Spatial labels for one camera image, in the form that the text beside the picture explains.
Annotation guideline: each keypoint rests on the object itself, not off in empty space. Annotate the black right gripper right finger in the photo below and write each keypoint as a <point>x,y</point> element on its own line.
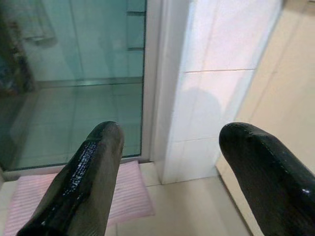
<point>270,182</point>

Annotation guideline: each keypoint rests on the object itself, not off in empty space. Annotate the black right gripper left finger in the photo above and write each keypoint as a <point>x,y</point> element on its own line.
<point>81,182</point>

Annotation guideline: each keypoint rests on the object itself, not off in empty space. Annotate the pink floor mat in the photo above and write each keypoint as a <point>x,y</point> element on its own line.
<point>133,194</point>

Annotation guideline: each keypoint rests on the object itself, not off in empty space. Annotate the green glass sliding door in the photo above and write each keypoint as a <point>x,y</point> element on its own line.
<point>73,81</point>

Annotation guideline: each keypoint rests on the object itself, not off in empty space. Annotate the white door frame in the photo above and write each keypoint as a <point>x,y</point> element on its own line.
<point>157,81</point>

